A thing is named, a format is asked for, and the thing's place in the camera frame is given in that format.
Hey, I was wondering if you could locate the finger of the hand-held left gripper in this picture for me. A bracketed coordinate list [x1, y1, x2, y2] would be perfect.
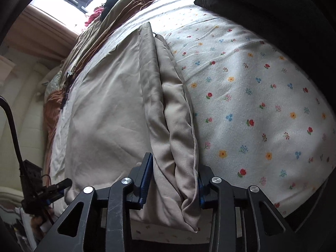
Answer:
[43, 178, 73, 193]

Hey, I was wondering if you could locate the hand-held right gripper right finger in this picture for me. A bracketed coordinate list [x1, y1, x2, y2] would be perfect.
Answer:
[197, 164, 297, 252]

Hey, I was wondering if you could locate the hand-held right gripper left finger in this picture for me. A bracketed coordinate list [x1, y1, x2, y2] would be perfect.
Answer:
[33, 152, 154, 252]

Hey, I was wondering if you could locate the beige large garment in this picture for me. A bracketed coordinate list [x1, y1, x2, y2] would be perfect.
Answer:
[64, 22, 204, 233]

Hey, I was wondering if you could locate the person's left hand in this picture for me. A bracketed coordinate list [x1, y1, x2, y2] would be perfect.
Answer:
[30, 207, 54, 242]

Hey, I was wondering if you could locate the orange-brown blanket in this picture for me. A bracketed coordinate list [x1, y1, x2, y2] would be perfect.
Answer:
[43, 0, 189, 181]

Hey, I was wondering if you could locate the cream padded headboard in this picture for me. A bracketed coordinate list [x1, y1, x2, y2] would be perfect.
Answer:
[0, 55, 53, 205]

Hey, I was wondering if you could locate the white pillow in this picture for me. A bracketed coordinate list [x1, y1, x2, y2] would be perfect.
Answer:
[43, 68, 66, 103]

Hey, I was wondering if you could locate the floral bed sheet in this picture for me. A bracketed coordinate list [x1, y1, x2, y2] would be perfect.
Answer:
[49, 0, 336, 244]

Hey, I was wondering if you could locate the pink curtain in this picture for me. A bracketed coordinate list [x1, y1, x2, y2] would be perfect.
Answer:
[5, 4, 80, 61]

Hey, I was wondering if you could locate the red garment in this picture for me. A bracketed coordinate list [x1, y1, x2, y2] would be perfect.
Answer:
[84, 7, 104, 27]

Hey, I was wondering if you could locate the beige quilt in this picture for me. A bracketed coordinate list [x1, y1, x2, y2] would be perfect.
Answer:
[62, 0, 163, 71]

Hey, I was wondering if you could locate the dark cloth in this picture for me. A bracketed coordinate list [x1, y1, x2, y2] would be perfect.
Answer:
[190, 0, 336, 90]

